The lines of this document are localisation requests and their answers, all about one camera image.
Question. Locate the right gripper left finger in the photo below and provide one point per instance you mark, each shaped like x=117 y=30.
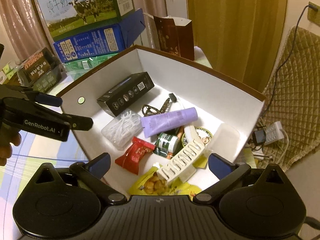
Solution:
x=91 y=174

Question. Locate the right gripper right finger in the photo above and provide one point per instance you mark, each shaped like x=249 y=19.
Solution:
x=229 y=175

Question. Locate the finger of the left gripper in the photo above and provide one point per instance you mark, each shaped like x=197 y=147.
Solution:
x=42 y=98
x=51 y=120

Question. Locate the frosted plastic cup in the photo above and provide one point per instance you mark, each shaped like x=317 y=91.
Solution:
x=224 y=143

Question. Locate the black shaver box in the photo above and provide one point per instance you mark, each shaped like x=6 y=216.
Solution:
x=124 y=94

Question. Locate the purple cream tube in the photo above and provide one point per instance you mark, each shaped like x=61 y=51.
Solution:
x=155 y=124

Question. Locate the person hand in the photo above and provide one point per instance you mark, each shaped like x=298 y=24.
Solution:
x=9 y=137

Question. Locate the black instant noodle bowl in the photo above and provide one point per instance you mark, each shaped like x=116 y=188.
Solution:
x=40 y=71

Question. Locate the green drink pack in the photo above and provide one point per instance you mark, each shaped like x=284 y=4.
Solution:
x=76 y=69

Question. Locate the cardboard boxes at left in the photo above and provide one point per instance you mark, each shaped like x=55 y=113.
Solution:
x=9 y=73

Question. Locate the red snack packet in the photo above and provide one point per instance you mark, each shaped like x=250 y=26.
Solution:
x=133 y=155

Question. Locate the checked tablecloth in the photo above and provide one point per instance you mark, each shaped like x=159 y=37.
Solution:
x=26 y=159

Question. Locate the clear plastic floss box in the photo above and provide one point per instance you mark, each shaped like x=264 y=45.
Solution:
x=122 y=129

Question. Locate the green battery blister pack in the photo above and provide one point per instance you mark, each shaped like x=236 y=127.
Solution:
x=203 y=134

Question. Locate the black power adapter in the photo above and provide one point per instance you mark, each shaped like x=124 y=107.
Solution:
x=259 y=137

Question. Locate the yellow snack bag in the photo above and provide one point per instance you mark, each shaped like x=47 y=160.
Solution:
x=149 y=184

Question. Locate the white power strip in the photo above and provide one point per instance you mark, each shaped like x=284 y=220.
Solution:
x=274 y=133

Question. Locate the green white small jar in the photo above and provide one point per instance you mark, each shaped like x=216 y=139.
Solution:
x=166 y=145

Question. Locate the blue milk carton box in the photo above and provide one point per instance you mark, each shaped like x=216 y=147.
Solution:
x=102 y=41

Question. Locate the cow milk carton box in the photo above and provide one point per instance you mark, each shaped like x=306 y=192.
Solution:
x=65 y=18

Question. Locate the quilted olive chair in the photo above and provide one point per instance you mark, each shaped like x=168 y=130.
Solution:
x=293 y=99

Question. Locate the dark red gift bag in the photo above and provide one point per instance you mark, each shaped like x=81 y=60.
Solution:
x=175 y=36

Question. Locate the yellow curtain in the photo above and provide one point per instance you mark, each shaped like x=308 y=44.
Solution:
x=240 y=38

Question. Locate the wall socket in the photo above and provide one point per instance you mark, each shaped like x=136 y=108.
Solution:
x=314 y=13

